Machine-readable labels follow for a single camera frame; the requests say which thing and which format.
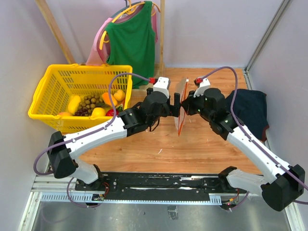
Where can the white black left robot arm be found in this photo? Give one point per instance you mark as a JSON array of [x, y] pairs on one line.
[[65, 150]]

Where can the yellow lemon toy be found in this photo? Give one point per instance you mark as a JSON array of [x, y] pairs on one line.
[[98, 112]]

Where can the peach toy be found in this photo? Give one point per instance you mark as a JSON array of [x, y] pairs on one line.
[[62, 114]]

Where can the dark navy cloth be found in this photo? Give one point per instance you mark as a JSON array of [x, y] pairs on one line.
[[251, 107]]

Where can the dark purple grape bunch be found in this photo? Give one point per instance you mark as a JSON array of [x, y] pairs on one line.
[[83, 112]]

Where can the red apple toy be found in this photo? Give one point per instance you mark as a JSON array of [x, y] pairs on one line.
[[110, 113]]

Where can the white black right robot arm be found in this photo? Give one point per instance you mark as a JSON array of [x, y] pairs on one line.
[[280, 183]]

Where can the wooden clothes rack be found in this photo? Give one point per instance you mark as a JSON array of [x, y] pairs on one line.
[[55, 29]]

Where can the yellow mango toy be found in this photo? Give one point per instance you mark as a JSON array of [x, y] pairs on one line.
[[74, 104]]

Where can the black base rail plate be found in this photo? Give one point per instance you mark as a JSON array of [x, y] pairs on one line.
[[157, 186]]

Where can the yellow plastic basket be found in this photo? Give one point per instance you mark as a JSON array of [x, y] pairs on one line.
[[62, 82]]

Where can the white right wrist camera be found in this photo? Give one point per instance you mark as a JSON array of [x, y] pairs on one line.
[[202, 84]]

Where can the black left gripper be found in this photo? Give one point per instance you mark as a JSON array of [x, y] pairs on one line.
[[173, 110]]

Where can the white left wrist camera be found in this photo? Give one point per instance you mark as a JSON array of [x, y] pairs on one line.
[[161, 84]]

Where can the yellow clothes hanger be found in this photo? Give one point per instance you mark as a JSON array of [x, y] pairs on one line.
[[128, 11]]

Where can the orange bell pepper toy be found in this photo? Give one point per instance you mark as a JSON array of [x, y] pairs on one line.
[[109, 100]]

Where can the green tank top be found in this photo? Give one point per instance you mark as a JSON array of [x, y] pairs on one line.
[[132, 42]]

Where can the pink shirt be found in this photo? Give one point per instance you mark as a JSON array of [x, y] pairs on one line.
[[98, 57]]

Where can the green grape bunch toy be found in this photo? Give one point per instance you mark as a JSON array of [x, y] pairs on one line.
[[91, 101]]

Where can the yellow orange round fruit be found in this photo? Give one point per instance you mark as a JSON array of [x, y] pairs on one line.
[[119, 95]]

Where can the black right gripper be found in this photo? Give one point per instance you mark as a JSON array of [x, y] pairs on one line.
[[187, 104]]

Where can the aluminium frame post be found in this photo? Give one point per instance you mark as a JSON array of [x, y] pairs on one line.
[[269, 31]]

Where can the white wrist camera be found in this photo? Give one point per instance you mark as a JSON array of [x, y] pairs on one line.
[[161, 84], [202, 84]]

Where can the watermelon slice toy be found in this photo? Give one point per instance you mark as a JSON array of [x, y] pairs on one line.
[[120, 106]]

